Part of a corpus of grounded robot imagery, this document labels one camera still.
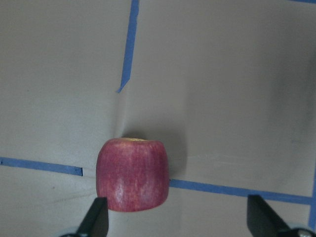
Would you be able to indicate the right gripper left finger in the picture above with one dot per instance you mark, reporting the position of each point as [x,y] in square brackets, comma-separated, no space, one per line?
[96,221]

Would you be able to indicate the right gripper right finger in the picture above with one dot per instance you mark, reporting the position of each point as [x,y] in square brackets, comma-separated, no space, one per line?
[263,221]

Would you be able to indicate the red yellow apple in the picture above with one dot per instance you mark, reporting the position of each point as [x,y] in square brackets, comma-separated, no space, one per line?
[132,174]

